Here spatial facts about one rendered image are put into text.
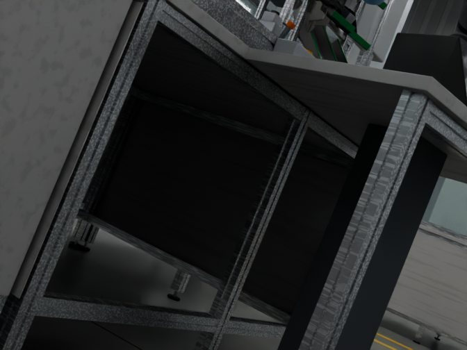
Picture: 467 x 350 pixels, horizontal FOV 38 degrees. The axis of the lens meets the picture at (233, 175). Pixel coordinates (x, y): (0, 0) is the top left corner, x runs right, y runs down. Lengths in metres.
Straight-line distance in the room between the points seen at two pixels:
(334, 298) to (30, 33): 0.73
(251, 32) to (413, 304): 4.23
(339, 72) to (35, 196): 0.66
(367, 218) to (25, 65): 0.68
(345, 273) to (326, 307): 0.08
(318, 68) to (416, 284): 4.39
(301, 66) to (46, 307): 0.75
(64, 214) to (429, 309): 4.61
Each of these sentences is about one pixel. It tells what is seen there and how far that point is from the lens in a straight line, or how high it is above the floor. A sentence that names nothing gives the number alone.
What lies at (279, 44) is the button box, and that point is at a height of 0.94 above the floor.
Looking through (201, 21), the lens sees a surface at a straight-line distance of 1.51.
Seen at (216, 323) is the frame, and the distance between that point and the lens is 1.96.
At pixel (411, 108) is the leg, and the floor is 0.80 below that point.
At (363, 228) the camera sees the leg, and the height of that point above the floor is 0.55.
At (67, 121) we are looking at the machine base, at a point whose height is 0.53.
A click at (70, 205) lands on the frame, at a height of 0.37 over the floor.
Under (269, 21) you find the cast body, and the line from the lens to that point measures 2.14.
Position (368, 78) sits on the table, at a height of 0.83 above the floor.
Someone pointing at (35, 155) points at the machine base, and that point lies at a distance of 1.31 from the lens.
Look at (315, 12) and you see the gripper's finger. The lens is 2.07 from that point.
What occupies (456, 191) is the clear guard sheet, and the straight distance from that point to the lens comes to 5.83.
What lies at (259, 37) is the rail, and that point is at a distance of 1.82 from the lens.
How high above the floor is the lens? 0.51
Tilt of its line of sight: 2 degrees up
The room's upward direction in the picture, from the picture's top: 22 degrees clockwise
